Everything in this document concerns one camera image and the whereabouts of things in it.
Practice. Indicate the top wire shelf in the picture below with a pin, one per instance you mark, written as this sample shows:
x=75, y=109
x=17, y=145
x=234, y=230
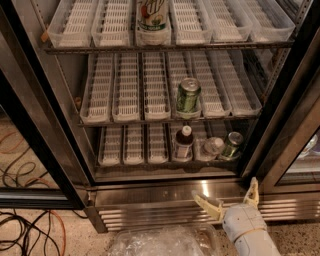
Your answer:
x=168, y=48

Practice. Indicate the wire shelf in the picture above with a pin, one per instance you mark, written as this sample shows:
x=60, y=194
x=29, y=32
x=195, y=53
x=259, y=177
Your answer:
x=173, y=165
x=168, y=48
x=165, y=121

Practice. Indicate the open glass fridge door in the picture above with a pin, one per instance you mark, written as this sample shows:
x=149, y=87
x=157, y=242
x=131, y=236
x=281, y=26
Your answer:
x=34, y=94

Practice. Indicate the green can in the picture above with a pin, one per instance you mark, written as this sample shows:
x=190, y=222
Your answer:
x=232, y=144
x=187, y=95

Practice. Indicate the stainless steel display fridge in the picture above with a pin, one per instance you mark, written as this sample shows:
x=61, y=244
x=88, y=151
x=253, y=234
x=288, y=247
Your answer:
x=130, y=198

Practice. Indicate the bottom wire shelf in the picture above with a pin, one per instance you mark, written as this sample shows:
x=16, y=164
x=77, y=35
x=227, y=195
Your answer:
x=173, y=165

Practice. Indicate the middle wire shelf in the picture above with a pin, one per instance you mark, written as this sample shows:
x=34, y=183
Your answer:
x=165, y=121

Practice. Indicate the clear water bottle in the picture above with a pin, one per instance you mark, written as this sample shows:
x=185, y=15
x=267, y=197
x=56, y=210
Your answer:
x=212, y=147

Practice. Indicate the brown bottle with white cap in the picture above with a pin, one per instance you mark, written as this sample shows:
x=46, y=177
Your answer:
x=183, y=143

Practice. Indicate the white can on top shelf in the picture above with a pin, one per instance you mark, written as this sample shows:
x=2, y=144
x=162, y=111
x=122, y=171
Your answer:
x=152, y=15

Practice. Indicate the shelf tray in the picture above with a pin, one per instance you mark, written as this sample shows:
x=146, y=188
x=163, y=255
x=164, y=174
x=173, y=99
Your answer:
x=133, y=148
x=71, y=24
x=213, y=98
x=156, y=95
x=229, y=21
x=242, y=96
x=96, y=99
x=111, y=25
x=126, y=106
x=110, y=146
x=270, y=21
x=157, y=144
x=191, y=23

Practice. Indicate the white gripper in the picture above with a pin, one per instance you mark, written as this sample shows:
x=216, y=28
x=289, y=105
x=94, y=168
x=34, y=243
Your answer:
x=242, y=219

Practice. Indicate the right glass fridge door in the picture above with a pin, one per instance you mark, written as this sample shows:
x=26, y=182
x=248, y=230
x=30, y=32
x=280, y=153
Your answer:
x=289, y=166

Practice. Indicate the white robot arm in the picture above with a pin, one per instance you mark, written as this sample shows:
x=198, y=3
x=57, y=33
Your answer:
x=257, y=243

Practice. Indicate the clear plastic bag container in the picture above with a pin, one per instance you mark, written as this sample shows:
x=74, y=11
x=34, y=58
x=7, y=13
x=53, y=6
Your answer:
x=172, y=240

